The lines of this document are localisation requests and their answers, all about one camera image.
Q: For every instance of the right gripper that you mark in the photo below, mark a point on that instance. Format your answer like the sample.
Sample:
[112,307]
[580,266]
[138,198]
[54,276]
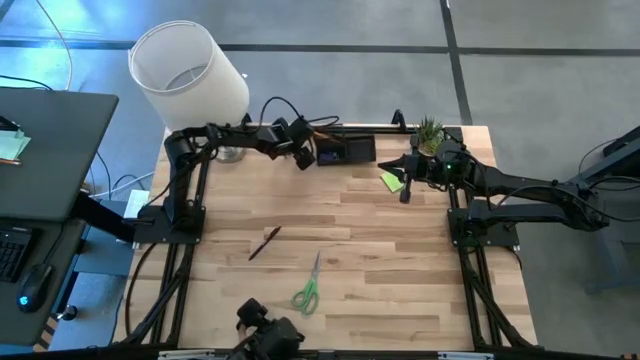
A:
[435,167]

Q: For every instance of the small potted green plant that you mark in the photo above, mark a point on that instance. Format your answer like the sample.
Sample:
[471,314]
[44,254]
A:
[429,131]

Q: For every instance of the black mesh desk organizer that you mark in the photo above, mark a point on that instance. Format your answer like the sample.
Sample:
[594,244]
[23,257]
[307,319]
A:
[360,150]

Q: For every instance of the pale green paper sheets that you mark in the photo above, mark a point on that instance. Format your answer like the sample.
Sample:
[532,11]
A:
[12,145]

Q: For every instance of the small black knob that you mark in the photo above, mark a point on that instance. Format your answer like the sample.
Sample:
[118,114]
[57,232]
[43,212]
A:
[68,312]

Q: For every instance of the black bar with white brackets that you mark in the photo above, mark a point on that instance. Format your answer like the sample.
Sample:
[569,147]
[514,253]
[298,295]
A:
[400,356]

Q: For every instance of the black extrusion side frame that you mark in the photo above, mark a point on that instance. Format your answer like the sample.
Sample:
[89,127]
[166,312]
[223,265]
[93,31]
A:
[475,300]
[181,300]

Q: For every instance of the blue-grey metal cart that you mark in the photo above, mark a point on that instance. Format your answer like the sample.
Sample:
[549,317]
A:
[615,160]

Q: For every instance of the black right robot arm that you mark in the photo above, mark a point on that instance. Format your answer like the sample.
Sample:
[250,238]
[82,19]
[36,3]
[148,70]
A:
[525,182]

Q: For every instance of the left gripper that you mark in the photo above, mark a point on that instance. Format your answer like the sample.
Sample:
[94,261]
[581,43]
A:
[295,137]

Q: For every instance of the black keyboard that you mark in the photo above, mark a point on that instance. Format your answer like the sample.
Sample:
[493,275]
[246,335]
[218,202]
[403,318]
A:
[12,255]

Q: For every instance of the black pen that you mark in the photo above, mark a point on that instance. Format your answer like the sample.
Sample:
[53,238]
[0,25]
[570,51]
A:
[265,243]

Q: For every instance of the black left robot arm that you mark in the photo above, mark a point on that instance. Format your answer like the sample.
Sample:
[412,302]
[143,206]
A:
[175,175]

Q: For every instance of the black handheld camera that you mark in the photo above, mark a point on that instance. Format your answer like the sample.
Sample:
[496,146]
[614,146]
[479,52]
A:
[275,335]

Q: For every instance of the green sticky note pad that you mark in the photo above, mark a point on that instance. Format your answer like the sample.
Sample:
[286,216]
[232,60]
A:
[391,182]

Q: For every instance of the black table clamp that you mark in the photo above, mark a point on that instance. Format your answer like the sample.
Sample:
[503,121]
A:
[398,119]
[245,121]

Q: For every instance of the white shade silver table lamp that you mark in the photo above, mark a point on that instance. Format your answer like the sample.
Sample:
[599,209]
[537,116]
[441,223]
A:
[200,70]

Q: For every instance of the black computer mouse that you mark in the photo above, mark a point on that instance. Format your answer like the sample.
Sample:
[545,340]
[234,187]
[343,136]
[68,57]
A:
[34,287]

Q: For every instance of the blue-grey floor plate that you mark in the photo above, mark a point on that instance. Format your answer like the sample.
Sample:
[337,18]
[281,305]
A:
[107,257]

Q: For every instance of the white power adapter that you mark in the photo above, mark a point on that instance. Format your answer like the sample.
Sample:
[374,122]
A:
[136,204]

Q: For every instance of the black diagonal desk strut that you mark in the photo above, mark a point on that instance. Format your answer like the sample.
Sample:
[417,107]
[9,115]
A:
[107,217]

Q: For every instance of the dark grey desk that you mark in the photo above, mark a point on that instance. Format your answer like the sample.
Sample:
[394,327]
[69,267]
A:
[60,150]

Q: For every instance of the black extrusion crossbar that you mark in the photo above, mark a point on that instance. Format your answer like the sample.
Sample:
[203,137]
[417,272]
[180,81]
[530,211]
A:
[390,129]

